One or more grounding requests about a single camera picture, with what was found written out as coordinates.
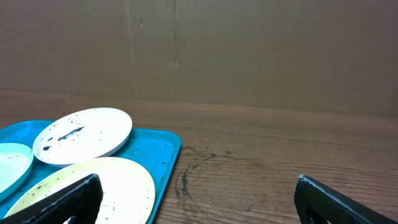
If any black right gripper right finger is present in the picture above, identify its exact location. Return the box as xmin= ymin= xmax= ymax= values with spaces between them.
xmin=294 ymin=174 xmax=397 ymax=224

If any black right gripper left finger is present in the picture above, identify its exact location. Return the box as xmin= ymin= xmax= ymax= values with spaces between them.
xmin=1 ymin=174 xmax=103 ymax=224

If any white plate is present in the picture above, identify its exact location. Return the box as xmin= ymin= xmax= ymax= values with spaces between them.
xmin=32 ymin=108 xmax=132 ymax=167

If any light blue plate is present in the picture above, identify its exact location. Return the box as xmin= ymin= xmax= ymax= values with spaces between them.
xmin=1 ymin=143 xmax=34 ymax=201

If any yellow-green dirty plate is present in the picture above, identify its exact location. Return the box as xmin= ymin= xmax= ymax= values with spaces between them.
xmin=5 ymin=157 xmax=155 ymax=224

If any blue plastic tray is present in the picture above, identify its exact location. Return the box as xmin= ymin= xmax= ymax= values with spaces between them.
xmin=1 ymin=119 xmax=182 ymax=223

